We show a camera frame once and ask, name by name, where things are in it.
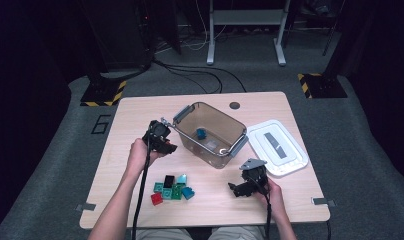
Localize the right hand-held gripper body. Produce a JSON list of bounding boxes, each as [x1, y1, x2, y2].
[[238, 158, 269, 197]]

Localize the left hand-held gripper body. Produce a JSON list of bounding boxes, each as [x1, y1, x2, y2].
[[142, 116, 175, 153]]

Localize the transparent brown storage box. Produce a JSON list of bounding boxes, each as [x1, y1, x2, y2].
[[172, 101, 250, 170]]

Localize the white box lid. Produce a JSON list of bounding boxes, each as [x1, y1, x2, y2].
[[247, 119, 309, 177]]

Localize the green building block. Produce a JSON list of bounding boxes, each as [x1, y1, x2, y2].
[[171, 183, 186, 201]]

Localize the red building block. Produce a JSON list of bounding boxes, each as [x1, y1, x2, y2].
[[150, 192, 164, 206]]

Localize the person's right hand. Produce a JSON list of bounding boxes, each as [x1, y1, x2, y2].
[[254, 178, 284, 215]]

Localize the person's left hand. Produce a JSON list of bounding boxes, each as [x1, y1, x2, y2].
[[126, 137, 167, 178]]

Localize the black striped stand base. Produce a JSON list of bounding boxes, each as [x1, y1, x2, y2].
[[79, 79, 128, 108], [297, 72, 348, 100]]

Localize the black cabinet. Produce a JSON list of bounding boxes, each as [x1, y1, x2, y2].
[[78, 0, 154, 73]]

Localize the dark curtain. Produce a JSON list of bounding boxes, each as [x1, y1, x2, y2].
[[339, 0, 404, 186], [0, 0, 73, 231]]

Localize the black metal pole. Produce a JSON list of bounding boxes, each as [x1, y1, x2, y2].
[[322, 0, 346, 57]]

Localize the right hand-held gripper black cable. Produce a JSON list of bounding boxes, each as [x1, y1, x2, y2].
[[254, 179, 272, 240]]

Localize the hand-held gripper black cable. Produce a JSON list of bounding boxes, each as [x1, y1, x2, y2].
[[131, 138, 153, 240], [254, 179, 272, 240]]

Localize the left hand-held gripper black cable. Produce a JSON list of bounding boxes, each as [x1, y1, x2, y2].
[[131, 138, 153, 240]]

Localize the thin black floor cable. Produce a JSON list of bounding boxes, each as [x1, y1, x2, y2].
[[161, 64, 224, 95], [152, 59, 248, 94]]

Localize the grey metal bracket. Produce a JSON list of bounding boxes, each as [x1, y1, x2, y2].
[[75, 202, 97, 213], [310, 197, 337, 208]]

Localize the white cables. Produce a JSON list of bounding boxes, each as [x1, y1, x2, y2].
[[181, 0, 229, 52]]

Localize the white metal desk frame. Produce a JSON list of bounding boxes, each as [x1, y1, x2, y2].
[[205, 0, 293, 67]]

